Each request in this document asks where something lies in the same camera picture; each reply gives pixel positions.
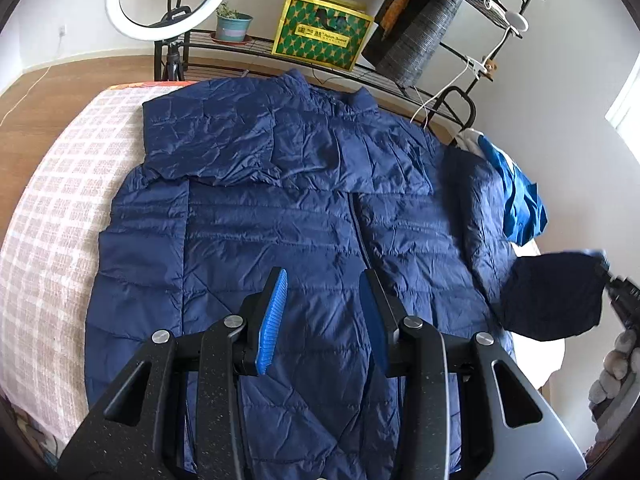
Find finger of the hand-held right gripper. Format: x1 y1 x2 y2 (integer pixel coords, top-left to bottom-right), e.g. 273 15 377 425
594 251 640 330

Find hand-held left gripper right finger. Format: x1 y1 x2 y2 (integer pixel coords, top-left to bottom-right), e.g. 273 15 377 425
359 268 547 480

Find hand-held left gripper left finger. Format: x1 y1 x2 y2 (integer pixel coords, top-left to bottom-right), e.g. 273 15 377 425
57 266 289 480

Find navy puffer jacket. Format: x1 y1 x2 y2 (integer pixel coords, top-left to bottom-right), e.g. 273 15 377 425
84 69 608 480

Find person's right hand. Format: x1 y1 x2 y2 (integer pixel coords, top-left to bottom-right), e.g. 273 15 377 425
588 327 640 423

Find white bed sheet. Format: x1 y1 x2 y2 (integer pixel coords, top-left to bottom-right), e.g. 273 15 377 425
510 237 568 401

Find bright blue cloth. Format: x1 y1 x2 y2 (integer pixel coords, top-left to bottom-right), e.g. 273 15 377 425
477 135 549 247

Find window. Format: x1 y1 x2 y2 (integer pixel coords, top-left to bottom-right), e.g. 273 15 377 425
604 45 640 173

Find white cloth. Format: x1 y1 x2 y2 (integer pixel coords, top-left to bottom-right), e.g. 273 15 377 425
451 127 501 162

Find black metal rack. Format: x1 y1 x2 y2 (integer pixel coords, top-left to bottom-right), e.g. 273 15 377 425
155 0 553 136

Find pink plaid blanket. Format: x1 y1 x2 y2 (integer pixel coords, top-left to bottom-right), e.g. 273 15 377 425
0 82 193 456

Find orange patterned bedsheet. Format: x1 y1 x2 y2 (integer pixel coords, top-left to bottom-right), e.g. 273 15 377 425
10 79 198 463

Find black tripod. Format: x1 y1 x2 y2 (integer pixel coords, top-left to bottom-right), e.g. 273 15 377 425
154 0 195 82

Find yellow green patterned box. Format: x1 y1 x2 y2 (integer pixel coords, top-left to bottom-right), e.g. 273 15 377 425
271 0 375 72

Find grey plaid garment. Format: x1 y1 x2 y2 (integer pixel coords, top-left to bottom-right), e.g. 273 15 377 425
375 0 482 86

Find small potted plant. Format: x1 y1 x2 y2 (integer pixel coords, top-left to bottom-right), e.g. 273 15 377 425
211 2 254 45

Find orange brown garment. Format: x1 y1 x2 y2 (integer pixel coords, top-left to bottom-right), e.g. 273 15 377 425
377 0 417 33

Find white cable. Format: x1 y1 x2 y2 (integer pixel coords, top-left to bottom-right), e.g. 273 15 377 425
410 25 516 127

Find white ring light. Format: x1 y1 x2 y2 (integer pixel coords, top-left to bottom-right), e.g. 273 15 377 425
105 0 234 42

